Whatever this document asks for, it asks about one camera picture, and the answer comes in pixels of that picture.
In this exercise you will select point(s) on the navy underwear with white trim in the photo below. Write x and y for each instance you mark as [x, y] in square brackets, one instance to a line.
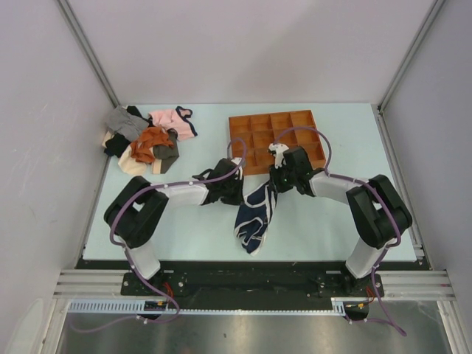
[254, 217]

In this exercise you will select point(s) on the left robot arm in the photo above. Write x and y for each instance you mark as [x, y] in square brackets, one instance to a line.
[135, 213]

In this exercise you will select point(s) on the cream underwear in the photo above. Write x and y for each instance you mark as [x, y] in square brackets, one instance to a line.
[129, 165]

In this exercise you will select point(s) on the pink underwear with navy trim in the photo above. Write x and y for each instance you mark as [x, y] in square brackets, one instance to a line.
[177, 119]

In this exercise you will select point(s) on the olive and beige underwear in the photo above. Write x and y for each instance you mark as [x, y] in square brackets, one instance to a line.
[165, 156]

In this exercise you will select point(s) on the aluminium corner post left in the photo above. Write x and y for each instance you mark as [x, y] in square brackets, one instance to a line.
[85, 46]

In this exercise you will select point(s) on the aluminium rail front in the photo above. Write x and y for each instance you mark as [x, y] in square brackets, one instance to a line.
[401, 285]

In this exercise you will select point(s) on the black underwear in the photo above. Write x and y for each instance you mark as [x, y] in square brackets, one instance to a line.
[116, 145]

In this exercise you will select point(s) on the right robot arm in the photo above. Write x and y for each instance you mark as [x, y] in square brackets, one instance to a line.
[379, 214]

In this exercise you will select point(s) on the wooden compartment tray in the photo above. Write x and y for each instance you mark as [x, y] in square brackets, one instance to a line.
[258, 131]

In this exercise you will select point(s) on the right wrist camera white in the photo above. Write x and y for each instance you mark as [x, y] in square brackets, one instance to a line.
[277, 151]

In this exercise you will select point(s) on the aluminium corner post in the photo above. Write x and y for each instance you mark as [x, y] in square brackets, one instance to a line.
[418, 39]
[85, 46]

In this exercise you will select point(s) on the grey ribbed underwear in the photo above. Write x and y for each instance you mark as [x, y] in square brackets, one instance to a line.
[120, 121]

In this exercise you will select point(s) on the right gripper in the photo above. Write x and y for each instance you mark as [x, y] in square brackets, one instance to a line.
[275, 182]

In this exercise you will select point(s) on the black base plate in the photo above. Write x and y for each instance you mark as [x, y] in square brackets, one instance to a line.
[322, 279]

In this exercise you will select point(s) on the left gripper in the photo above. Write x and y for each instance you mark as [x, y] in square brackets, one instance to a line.
[237, 199]

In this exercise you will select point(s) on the orange underwear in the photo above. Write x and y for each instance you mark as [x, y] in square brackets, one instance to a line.
[142, 148]

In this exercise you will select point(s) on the grey slotted cable duct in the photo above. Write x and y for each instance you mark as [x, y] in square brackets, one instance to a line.
[151, 307]

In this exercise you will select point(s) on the aluminium corner post right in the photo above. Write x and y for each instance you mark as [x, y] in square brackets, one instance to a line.
[418, 39]

